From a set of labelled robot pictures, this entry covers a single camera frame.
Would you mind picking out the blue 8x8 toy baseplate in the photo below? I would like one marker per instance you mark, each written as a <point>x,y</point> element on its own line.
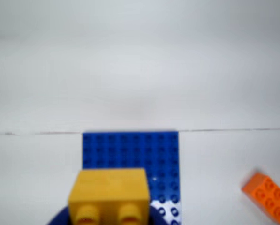
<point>153,154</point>

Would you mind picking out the yellow 2x2 toy block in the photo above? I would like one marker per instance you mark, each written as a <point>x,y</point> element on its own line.
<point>109,194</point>

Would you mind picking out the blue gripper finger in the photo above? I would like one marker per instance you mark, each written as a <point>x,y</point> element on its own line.
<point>157,216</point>

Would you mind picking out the orange 2x4 toy block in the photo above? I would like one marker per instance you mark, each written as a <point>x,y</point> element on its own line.
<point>270,199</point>

